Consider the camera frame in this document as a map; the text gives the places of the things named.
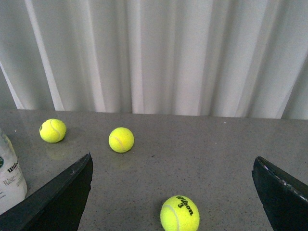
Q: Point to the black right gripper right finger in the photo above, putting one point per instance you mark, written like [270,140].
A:
[284,198]

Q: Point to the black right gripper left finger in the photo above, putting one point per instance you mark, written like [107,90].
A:
[57,206]

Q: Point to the clear plastic tennis ball can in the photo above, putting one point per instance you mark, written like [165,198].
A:
[13,187]

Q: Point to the middle yellow tennis ball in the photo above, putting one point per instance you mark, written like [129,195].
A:
[53,130]

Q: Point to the right yellow tennis ball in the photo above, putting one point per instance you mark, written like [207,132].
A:
[121,140]

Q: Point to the yellow Wilson 3 tennis ball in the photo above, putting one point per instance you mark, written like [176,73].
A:
[179,213]

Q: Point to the white pleated curtain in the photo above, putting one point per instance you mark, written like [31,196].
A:
[230,58]

